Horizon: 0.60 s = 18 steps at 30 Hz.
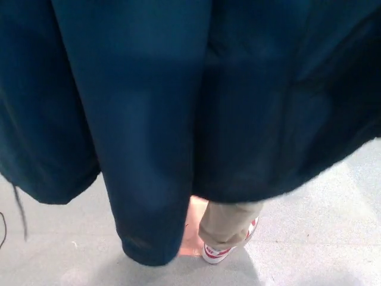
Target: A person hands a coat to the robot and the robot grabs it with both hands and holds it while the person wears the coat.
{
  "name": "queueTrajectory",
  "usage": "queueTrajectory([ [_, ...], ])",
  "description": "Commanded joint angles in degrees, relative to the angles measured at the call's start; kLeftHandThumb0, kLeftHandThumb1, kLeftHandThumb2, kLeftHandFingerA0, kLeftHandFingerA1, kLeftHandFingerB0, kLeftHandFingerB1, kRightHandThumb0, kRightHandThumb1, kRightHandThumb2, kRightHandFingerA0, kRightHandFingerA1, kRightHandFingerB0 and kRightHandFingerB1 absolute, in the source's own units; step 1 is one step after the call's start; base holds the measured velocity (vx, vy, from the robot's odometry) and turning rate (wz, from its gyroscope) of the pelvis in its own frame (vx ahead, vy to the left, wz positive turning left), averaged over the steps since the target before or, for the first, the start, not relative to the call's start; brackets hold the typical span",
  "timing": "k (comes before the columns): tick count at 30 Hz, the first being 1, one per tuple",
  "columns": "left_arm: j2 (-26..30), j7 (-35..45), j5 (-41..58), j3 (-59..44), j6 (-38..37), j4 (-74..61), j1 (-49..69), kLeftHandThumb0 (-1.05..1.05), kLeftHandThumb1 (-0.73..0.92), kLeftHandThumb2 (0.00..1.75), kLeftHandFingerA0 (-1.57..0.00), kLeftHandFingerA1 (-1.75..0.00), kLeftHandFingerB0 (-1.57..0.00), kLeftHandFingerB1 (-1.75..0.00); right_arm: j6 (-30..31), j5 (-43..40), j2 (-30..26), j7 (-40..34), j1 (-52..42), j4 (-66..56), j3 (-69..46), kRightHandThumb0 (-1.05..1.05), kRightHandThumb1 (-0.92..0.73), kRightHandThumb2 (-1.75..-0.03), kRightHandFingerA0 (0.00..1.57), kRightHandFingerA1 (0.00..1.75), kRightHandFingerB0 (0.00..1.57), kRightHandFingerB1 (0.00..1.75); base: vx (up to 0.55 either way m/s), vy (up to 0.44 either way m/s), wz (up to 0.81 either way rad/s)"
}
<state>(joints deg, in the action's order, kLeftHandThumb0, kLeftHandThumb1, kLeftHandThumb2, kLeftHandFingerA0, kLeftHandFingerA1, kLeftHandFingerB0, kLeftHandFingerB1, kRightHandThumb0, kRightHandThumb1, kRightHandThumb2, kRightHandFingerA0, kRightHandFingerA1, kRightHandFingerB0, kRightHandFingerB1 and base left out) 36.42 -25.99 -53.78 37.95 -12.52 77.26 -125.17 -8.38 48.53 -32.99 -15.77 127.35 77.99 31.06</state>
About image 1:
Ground dark teal coat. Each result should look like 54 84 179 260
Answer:
0 0 381 266

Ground person's right red white sneaker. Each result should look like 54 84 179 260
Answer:
202 216 260 265

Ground orange floor marker sheet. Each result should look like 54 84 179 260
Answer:
177 195 210 257

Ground beige trousers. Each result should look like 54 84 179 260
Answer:
198 200 266 250

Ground thin black floor cable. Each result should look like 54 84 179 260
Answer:
0 211 7 248

